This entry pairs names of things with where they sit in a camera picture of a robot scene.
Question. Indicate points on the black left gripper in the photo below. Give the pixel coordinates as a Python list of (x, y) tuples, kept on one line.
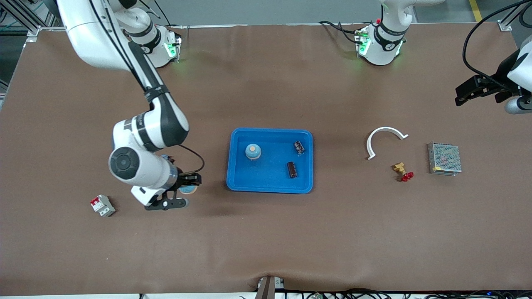
[(497, 82)]

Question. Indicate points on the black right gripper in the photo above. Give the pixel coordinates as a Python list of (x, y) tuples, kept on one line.
[(183, 179)]

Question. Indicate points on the blue desk bell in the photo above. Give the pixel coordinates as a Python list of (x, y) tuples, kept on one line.
[(253, 153), (189, 190)]

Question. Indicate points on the long dark electrolytic capacitor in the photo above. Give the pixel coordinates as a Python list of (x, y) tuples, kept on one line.
[(292, 170)]

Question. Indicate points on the short dark electrolytic capacitor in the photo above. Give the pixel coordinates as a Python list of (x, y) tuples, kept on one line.
[(299, 148)]

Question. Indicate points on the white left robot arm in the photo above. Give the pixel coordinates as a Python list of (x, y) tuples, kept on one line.
[(380, 45)]

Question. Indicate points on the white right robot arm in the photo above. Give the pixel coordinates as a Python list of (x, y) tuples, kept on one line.
[(91, 37)]

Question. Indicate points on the blue plastic tray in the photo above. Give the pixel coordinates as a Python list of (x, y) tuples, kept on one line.
[(266, 174)]

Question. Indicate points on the metal mesh power supply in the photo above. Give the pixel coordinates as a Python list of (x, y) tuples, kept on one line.
[(444, 158)]

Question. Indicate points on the white red circuit breaker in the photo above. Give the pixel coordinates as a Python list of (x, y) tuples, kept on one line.
[(103, 206)]

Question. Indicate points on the white semicircular pipe clamp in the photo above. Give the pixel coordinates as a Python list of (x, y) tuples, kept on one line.
[(386, 129)]

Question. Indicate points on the red mushroom push button switch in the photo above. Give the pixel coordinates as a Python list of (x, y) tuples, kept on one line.
[(166, 158)]

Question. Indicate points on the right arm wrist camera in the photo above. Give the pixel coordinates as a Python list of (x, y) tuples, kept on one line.
[(166, 204)]

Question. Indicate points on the table edge clamp bracket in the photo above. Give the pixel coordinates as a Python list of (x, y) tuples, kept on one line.
[(266, 288)]

